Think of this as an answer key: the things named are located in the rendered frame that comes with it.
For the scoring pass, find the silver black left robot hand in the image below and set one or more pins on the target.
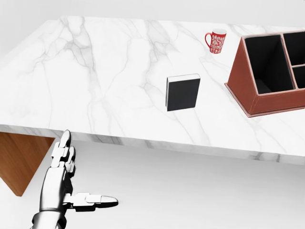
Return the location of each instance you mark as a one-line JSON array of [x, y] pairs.
[[53, 183]]

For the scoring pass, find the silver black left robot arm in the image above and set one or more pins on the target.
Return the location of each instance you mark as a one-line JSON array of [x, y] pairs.
[[47, 220]]

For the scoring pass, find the black book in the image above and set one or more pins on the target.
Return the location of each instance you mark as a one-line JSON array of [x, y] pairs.
[[182, 93]]

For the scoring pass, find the red-brown desk caddy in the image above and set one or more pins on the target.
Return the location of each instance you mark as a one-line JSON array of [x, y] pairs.
[[264, 78]]

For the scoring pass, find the brown wooden table leg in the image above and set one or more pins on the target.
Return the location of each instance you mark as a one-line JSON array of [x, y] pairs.
[[20, 159]]

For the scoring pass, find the red white patterned mug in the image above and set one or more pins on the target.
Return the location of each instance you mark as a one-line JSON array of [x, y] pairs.
[[216, 41]]

